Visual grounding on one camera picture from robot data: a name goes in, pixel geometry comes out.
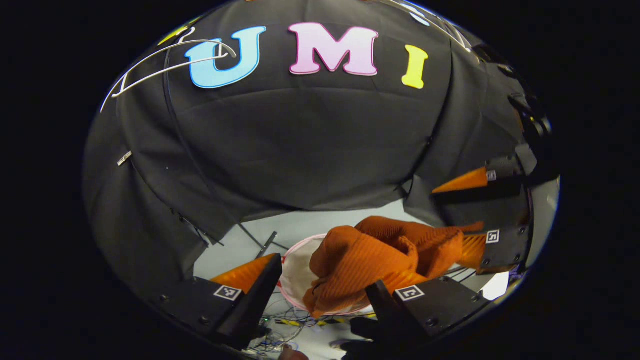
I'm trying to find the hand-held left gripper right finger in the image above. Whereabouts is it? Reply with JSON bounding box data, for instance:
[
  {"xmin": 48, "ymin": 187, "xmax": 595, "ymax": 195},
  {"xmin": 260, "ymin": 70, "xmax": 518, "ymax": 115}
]
[{"xmin": 365, "ymin": 275, "xmax": 496, "ymax": 351}]

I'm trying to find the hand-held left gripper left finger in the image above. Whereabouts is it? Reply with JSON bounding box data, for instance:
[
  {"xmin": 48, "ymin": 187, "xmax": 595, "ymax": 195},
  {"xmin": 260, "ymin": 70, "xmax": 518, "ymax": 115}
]
[{"xmin": 150, "ymin": 252, "xmax": 284, "ymax": 352}]

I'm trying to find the white laundry hamper pink rim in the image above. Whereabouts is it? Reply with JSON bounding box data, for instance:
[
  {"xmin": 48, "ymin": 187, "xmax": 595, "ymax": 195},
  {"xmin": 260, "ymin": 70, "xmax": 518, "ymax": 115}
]
[{"xmin": 277, "ymin": 233, "xmax": 376, "ymax": 317}]

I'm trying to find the orange corduroy jacket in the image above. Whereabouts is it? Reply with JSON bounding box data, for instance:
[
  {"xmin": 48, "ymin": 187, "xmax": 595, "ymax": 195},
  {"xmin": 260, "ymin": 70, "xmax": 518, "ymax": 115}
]
[{"xmin": 302, "ymin": 216, "xmax": 485, "ymax": 319}]

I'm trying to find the empty white plastic hanger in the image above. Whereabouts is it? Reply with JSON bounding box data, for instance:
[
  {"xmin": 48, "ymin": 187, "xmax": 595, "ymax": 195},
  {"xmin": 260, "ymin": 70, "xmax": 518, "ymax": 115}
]
[{"xmin": 100, "ymin": 27, "xmax": 238, "ymax": 113}]

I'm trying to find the black backdrop cloth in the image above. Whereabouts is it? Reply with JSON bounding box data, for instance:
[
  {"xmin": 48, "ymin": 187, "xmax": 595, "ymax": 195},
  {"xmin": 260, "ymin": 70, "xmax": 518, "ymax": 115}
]
[{"xmin": 82, "ymin": 0, "xmax": 531, "ymax": 301}]

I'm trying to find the tangle of thin cables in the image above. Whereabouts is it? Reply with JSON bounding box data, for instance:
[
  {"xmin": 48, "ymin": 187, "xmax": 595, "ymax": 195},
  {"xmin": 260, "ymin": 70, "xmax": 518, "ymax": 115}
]
[{"xmin": 247, "ymin": 300, "xmax": 381, "ymax": 356}]

